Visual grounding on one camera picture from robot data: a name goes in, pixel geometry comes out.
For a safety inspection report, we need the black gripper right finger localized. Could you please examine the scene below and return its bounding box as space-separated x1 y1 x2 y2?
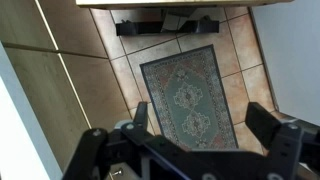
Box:
245 101 320 180

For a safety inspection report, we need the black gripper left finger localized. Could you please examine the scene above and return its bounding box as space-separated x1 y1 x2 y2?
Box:
61 101 161 180

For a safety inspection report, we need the light wood cabinet drawer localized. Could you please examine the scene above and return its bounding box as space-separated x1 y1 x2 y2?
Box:
3 46 93 174

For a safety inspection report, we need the silver cabinet knob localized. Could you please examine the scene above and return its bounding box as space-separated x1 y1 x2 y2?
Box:
110 168 124 178

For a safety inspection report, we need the light wood kitchen cabinet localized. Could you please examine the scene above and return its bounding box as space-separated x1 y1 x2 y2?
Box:
0 0 134 180

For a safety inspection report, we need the white kitchen countertop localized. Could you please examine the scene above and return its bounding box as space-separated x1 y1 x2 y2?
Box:
0 41 64 180

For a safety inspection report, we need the white refrigerator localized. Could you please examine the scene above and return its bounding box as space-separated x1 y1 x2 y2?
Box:
249 0 320 126

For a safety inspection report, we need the dark bordered floor rug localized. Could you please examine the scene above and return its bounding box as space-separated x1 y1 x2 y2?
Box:
139 44 239 151

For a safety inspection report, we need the black metal shoe rack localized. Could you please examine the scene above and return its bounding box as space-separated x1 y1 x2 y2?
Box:
115 14 220 37

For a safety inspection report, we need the light wooden board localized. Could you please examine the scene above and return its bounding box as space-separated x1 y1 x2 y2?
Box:
75 0 294 10

